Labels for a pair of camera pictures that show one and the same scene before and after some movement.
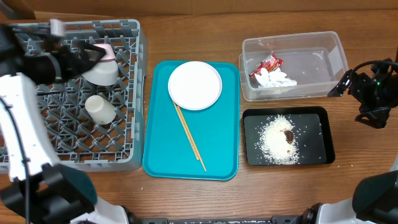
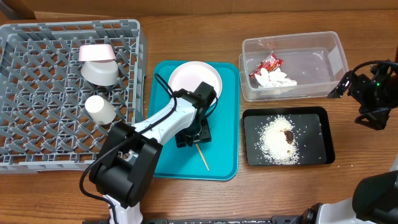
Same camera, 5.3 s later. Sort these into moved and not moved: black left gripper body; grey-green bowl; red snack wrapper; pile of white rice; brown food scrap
Moved: black left gripper body
Not moved: brown food scrap; pile of white rice; grey-green bowl; red snack wrapper
